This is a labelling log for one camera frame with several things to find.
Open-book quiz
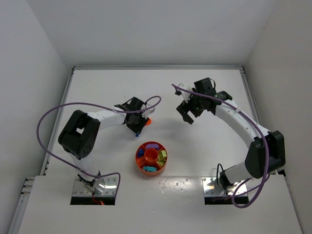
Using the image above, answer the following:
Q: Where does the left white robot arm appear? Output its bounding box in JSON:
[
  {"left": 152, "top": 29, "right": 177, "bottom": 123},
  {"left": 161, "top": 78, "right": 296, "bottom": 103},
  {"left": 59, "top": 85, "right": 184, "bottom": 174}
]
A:
[{"left": 58, "top": 97, "right": 155, "bottom": 191}]

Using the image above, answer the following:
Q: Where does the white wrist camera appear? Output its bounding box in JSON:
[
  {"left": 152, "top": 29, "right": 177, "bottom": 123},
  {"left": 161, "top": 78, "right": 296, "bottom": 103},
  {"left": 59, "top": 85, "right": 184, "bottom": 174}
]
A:
[
  {"left": 142, "top": 107, "right": 155, "bottom": 118},
  {"left": 175, "top": 83, "right": 192, "bottom": 103}
]

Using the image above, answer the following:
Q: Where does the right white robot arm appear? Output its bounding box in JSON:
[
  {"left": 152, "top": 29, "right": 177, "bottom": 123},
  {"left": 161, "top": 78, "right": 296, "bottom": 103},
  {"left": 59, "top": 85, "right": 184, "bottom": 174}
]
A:
[{"left": 174, "top": 78, "right": 286, "bottom": 189}]

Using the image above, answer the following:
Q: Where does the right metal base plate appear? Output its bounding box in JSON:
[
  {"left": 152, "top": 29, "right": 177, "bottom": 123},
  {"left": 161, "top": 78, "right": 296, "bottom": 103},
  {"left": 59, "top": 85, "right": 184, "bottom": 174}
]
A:
[{"left": 202, "top": 175, "right": 248, "bottom": 197}]

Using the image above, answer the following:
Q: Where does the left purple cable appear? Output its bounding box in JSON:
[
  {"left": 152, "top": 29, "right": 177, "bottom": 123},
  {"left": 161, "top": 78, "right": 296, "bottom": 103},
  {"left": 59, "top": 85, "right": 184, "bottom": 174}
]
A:
[{"left": 36, "top": 95, "right": 162, "bottom": 195}]

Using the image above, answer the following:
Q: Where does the yellow-green lego brick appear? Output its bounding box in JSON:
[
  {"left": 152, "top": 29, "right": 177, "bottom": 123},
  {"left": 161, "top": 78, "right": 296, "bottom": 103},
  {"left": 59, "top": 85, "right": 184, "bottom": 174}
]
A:
[
  {"left": 157, "top": 158, "right": 166, "bottom": 166},
  {"left": 158, "top": 150, "right": 167, "bottom": 159}
]

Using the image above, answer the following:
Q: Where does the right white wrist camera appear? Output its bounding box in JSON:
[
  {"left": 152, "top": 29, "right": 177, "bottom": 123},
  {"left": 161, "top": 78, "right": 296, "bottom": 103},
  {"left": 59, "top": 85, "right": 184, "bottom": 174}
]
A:
[{"left": 175, "top": 83, "right": 192, "bottom": 103}]

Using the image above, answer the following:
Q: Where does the blue rounded lego brick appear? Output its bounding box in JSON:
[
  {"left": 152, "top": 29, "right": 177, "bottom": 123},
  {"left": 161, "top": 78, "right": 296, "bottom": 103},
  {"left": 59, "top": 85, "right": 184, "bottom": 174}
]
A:
[{"left": 137, "top": 149, "right": 144, "bottom": 158}]

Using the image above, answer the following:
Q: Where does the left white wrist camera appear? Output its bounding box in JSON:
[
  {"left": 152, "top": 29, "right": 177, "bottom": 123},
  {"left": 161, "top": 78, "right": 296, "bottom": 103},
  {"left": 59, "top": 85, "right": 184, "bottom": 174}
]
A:
[{"left": 142, "top": 107, "right": 155, "bottom": 118}]

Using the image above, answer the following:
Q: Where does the purple rounded lego brick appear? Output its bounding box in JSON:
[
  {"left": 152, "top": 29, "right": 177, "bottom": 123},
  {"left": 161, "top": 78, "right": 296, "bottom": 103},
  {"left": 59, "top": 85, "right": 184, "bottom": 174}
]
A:
[{"left": 145, "top": 143, "right": 159, "bottom": 150}]

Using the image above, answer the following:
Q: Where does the orange round divided container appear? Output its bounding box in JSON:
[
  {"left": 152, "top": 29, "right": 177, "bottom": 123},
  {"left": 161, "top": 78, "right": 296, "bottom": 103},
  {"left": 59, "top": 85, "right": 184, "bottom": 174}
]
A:
[{"left": 135, "top": 141, "right": 168, "bottom": 176}]

